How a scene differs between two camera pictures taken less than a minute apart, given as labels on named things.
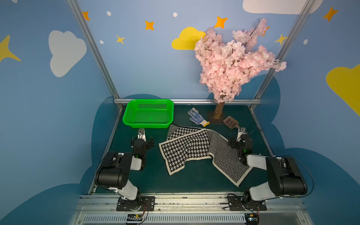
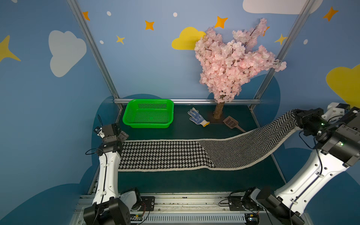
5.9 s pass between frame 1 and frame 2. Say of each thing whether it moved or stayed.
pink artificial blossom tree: stayed
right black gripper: moved
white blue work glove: stayed
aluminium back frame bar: stayed
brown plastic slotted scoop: stayed
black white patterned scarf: moved
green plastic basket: stayed
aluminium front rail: stayed
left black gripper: moved
